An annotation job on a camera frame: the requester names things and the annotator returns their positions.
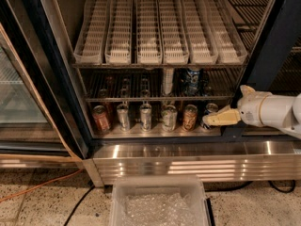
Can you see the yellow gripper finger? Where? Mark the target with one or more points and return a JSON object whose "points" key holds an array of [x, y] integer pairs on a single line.
{"points": [[224, 116], [247, 90]]}

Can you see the orange brown can bottom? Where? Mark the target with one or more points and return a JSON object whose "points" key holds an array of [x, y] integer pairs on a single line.
{"points": [[190, 115]]}

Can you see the glass fridge door left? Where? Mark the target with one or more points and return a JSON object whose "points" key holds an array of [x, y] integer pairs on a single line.
{"points": [[40, 113]]}

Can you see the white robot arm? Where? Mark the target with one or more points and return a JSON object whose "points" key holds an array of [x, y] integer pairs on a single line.
{"points": [[261, 108]]}

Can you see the white tall can middle shelf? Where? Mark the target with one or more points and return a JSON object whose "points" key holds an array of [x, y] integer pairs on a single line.
{"points": [[167, 80]]}

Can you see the clear can organizer tray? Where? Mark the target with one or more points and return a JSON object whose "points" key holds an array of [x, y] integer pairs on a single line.
{"points": [[229, 45], [118, 46], [148, 39], [91, 40], [173, 39], [199, 36]]}

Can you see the blue can shelf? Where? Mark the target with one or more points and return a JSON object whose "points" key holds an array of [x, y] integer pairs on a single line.
{"points": [[191, 82], [209, 108]]}

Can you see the blue can bottom shelf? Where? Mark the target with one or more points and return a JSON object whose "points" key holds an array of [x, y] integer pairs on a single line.
{"points": [[209, 108]]}

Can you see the green silver can bottom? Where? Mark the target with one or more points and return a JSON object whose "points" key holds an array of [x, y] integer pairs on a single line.
{"points": [[169, 116]]}

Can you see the stainless steel fridge base grille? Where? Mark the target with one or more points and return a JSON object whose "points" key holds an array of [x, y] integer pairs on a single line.
{"points": [[211, 162]]}

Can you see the blue can middle shelf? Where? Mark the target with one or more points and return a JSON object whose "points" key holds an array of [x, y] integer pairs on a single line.
{"points": [[191, 82]]}

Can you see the red soda can bottom shelf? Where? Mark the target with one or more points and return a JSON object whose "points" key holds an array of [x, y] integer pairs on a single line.
{"points": [[101, 118]]}

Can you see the middle wire shelf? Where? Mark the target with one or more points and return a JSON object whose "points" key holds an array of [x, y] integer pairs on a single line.
{"points": [[142, 85]]}

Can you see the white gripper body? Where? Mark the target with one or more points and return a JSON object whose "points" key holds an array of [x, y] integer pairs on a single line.
{"points": [[249, 108]]}

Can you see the clear plastic bin with ice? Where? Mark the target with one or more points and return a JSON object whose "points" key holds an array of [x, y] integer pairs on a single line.
{"points": [[159, 201]]}

